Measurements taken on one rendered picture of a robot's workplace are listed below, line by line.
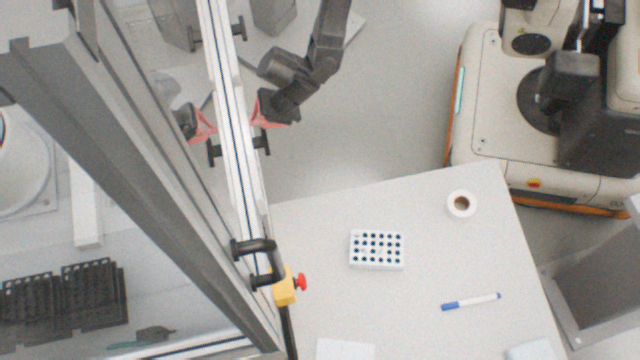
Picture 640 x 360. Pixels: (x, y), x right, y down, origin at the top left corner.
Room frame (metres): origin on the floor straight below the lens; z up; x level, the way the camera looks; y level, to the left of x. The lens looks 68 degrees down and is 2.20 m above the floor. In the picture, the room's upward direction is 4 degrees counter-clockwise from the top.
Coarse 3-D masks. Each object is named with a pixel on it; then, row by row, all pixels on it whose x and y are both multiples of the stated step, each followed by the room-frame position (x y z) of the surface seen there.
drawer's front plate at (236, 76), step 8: (224, 0) 1.00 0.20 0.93; (224, 8) 0.98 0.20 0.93; (224, 16) 0.96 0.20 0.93; (224, 24) 0.93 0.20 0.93; (224, 32) 0.91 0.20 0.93; (232, 40) 0.89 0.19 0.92; (232, 48) 0.86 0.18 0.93; (232, 56) 0.84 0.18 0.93; (232, 64) 0.82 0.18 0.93; (232, 72) 0.80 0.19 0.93; (240, 80) 0.79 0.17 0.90
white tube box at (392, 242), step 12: (360, 240) 0.40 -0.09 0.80; (372, 240) 0.40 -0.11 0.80; (384, 240) 0.40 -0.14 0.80; (396, 240) 0.40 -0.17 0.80; (360, 252) 0.37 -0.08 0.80; (372, 252) 0.38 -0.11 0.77; (384, 252) 0.37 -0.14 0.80; (396, 252) 0.37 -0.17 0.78; (360, 264) 0.35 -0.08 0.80; (372, 264) 0.34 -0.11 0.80; (384, 264) 0.34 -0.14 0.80; (396, 264) 0.34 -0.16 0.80
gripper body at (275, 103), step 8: (264, 88) 0.69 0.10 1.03; (280, 88) 0.67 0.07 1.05; (264, 96) 0.67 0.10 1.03; (272, 96) 0.67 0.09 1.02; (280, 96) 0.66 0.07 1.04; (288, 96) 0.65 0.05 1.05; (264, 104) 0.65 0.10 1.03; (272, 104) 0.65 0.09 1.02; (280, 104) 0.64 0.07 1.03; (288, 104) 0.64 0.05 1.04; (296, 104) 0.64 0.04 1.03; (264, 112) 0.63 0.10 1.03; (272, 112) 0.63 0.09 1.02; (280, 112) 0.64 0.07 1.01; (288, 112) 0.64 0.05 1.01; (296, 112) 0.65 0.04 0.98; (296, 120) 0.63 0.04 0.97
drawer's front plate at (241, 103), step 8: (240, 88) 0.75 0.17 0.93; (240, 96) 0.73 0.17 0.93; (240, 104) 0.71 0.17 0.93; (240, 112) 0.69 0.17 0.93; (248, 120) 0.68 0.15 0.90; (248, 128) 0.65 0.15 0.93; (248, 136) 0.63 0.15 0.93; (248, 144) 0.61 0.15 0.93; (248, 152) 0.59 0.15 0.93; (248, 160) 0.57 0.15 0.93; (256, 160) 0.59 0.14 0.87; (256, 168) 0.55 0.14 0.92; (256, 176) 0.53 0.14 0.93; (256, 184) 0.51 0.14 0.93; (256, 192) 0.49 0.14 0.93; (256, 200) 0.47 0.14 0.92; (264, 200) 0.50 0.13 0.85; (264, 208) 0.47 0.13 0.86
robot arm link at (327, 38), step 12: (324, 0) 0.76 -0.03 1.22; (336, 0) 0.75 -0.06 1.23; (348, 0) 0.75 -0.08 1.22; (324, 12) 0.74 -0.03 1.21; (336, 12) 0.74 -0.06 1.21; (348, 12) 0.74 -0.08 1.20; (324, 24) 0.72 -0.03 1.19; (336, 24) 0.72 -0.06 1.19; (312, 36) 0.74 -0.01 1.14; (324, 36) 0.71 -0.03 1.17; (336, 36) 0.71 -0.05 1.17; (312, 48) 0.72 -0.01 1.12; (324, 48) 0.69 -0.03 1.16; (336, 48) 0.70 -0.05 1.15; (312, 60) 0.69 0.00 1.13; (336, 60) 0.68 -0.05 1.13; (336, 72) 0.67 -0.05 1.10
